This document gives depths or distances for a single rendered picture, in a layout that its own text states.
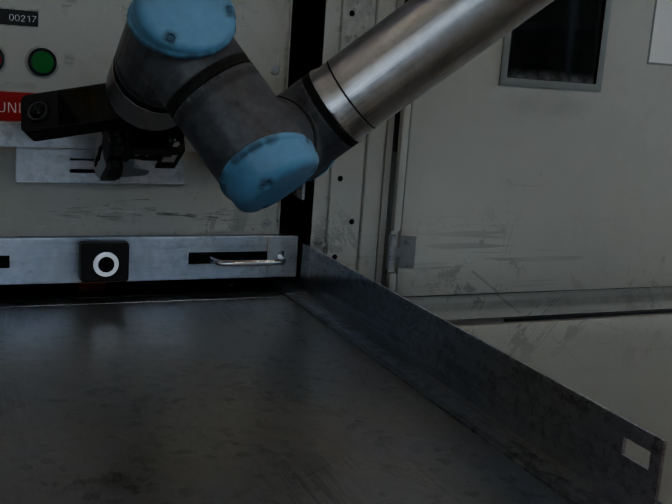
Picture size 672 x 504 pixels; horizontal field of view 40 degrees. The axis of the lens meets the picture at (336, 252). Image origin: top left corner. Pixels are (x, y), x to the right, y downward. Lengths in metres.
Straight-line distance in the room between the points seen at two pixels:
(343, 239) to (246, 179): 0.48
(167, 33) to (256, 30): 0.44
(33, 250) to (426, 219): 0.53
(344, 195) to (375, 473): 0.60
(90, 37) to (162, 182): 0.20
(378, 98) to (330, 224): 0.37
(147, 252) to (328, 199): 0.25
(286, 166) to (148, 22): 0.17
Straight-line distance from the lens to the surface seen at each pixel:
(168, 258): 1.24
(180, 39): 0.82
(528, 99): 1.38
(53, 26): 1.19
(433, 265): 1.33
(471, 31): 0.93
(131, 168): 1.11
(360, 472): 0.75
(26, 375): 0.95
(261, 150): 0.81
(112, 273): 1.20
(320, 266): 1.23
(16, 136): 1.15
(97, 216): 1.22
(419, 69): 0.93
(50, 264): 1.21
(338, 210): 1.27
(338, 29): 1.25
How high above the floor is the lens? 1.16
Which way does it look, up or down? 11 degrees down
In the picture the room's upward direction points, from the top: 4 degrees clockwise
